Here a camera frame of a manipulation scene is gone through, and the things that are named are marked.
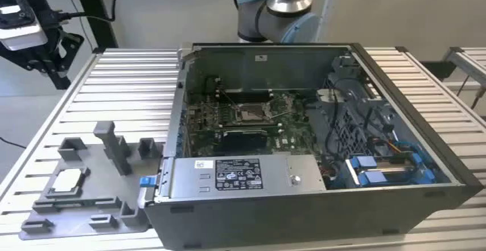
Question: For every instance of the silver power supply unit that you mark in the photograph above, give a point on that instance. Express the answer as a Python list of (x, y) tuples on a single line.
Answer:
[(190, 177)]

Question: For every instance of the silver CPU chip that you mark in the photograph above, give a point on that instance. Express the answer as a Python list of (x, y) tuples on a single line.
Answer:
[(65, 182)]

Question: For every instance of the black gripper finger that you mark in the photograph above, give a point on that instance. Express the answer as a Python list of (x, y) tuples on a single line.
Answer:
[(56, 77), (77, 43)]

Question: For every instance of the green motherboard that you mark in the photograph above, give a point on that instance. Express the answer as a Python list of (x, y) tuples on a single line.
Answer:
[(299, 137)]

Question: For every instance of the grey plastic parts rack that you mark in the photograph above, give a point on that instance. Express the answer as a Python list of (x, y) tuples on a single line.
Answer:
[(101, 182)]

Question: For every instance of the silver camera box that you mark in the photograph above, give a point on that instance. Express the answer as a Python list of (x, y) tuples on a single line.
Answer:
[(23, 37)]

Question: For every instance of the CPU socket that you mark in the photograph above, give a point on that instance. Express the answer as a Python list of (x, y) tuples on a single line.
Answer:
[(254, 113)]

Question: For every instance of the hard disk in blue carrier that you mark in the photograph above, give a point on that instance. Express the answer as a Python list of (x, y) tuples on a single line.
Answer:
[(371, 177), (362, 161)]

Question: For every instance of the blue grey drive cage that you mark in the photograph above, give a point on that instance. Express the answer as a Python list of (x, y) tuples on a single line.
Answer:
[(352, 125)]

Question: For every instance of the thin metal locking lever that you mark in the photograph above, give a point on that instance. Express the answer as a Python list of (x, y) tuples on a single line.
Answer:
[(231, 100)]

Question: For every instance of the black stand post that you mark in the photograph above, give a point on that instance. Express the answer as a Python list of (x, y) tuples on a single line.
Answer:
[(95, 12)]

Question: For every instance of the black open PC case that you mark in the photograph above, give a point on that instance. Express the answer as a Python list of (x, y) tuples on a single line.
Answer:
[(266, 222)]

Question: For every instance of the black camera box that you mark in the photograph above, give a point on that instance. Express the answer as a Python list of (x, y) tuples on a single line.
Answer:
[(19, 17)]

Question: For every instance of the black RAM slot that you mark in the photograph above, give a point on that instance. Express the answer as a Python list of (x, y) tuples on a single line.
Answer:
[(243, 91), (243, 98), (243, 101), (250, 123), (250, 127), (243, 94)]

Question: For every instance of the green RAM stick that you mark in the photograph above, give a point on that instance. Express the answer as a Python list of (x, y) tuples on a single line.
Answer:
[(76, 205)]

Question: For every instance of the blue case latch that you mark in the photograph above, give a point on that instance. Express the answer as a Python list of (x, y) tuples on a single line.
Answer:
[(147, 182)]

